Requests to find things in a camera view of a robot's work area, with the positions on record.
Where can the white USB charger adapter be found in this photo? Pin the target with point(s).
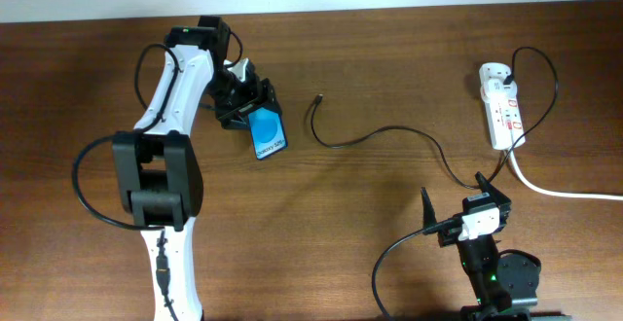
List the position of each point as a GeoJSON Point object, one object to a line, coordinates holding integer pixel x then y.
{"type": "Point", "coordinates": [493, 86]}

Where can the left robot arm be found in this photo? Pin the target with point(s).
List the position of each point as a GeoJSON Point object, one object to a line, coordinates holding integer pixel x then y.
{"type": "Point", "coordinates": [159, 177]}

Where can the white power strip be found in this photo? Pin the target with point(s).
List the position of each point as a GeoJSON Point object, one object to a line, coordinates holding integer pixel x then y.
{"type": "Point", "coordinates": [504, 123]}

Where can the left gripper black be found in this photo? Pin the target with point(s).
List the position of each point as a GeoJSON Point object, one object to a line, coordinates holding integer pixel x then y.
{"type": "Point", "coordinates": [256, 89]}

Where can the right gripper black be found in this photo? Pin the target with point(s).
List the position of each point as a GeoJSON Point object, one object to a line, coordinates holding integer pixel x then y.
{"type": "Point", "coordinates": [504, 202]}

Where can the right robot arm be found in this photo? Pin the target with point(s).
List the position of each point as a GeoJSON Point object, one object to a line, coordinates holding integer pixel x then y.
{"type": "Point", "coordinates": [504, 282]}

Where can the blue screen Samsung smartphone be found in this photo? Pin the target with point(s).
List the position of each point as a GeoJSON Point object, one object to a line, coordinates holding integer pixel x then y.
{"type": "Point", "coordinates": [267, 131]}

